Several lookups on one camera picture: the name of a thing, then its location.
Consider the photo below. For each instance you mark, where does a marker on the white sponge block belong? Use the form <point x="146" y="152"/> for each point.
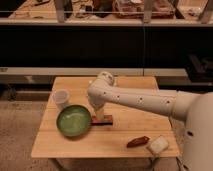
<point x="158" y="145"/>

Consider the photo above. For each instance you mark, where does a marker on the white ceramic cup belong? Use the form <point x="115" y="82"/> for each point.
<point x="61" y="98"/>

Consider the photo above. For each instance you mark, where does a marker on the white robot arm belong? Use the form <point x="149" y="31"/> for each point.
<point x="195" y="110"/>

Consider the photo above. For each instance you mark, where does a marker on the wooden workbench shelf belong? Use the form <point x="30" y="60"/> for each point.
<point x="130" y="13"/>

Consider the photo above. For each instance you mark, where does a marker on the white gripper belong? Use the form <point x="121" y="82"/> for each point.
<point x="99" y="112"/>

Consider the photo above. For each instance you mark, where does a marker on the wooden table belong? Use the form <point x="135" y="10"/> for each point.
<point x="104" y="141"/>

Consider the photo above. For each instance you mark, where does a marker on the brown rectangular block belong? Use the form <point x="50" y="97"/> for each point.
<point x="108" y="120"/>

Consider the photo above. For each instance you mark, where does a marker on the green ceramic bowl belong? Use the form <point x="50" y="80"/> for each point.
<point x="74" y="121"/>

